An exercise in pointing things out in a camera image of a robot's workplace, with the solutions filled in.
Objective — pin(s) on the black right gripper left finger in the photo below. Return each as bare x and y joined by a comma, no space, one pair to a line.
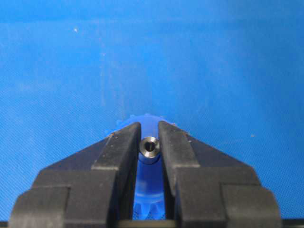
89,189

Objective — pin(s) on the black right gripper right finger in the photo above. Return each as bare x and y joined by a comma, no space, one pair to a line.
211,189

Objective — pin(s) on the blue work mat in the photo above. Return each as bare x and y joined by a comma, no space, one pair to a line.
229,72

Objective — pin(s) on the silver metal shaft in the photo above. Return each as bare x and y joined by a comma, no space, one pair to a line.
149,150

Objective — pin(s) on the small blue plastic gear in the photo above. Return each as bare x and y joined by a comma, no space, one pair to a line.
149,195

